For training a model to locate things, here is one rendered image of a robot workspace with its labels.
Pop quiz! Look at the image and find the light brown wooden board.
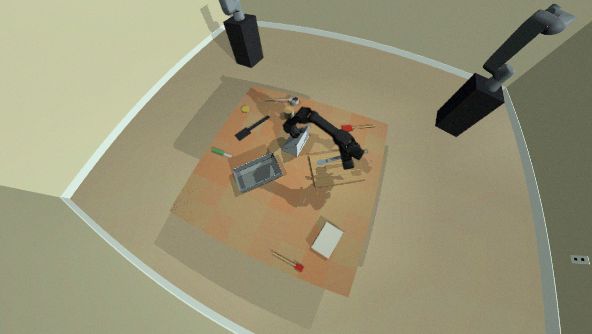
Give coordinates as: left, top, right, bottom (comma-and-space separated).
309, 151, 366, 188

